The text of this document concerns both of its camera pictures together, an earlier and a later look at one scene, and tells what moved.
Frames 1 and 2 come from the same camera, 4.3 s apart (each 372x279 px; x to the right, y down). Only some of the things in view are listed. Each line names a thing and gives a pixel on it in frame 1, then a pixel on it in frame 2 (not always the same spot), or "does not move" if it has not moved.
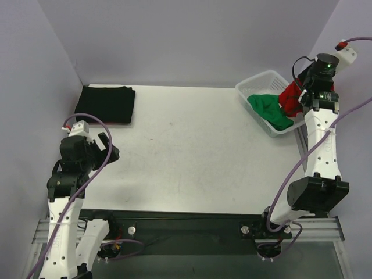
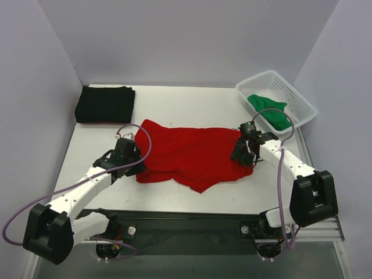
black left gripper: (97, 150) → (135, 160)
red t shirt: (289, 99) → (196, 157)
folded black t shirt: (114, 105) does not move
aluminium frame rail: (322, 229) does not move
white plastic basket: (268, 82) does not move
